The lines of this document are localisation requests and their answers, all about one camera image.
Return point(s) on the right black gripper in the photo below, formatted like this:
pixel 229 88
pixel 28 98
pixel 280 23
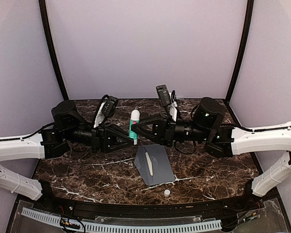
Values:
pixel 163 130

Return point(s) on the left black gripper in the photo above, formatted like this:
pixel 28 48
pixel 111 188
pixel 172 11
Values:
pixel 102 138

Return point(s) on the green white glue stick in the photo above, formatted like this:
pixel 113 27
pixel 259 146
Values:
pixel 134 119

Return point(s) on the beige letter paper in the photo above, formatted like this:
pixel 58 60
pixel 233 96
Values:
pixel 149 163

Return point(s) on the grey envelope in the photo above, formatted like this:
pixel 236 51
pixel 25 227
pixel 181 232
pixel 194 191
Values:
pixel 162 170

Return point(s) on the white glue stick cap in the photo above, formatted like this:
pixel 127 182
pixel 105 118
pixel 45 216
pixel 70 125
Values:
pixel 167 192

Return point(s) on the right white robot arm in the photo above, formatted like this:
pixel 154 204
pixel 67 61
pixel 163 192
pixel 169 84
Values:
pixel 223 140

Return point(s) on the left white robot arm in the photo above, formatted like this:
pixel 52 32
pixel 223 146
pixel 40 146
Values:
pixel 52 141

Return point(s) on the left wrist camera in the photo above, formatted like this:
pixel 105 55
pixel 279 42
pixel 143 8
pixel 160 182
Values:
pixel 106 109

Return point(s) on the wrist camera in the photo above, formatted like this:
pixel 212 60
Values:
pixel 106 109
pixel 168 101

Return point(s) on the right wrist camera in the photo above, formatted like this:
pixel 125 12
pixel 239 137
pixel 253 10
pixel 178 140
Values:
pixel 168 101

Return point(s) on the black front rail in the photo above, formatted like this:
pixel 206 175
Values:
pixel 226 208

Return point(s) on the white slotted cable duct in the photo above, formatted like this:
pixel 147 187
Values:
pixel 113 225

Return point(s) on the left black frame post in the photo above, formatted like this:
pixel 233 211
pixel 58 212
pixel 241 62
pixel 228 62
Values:
pixel 51 48

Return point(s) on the black frame post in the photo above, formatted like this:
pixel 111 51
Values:
pixel 241 51
pixel 51 48

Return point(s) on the right black frame post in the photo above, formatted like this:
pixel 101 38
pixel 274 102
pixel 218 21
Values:
pixel 241 51

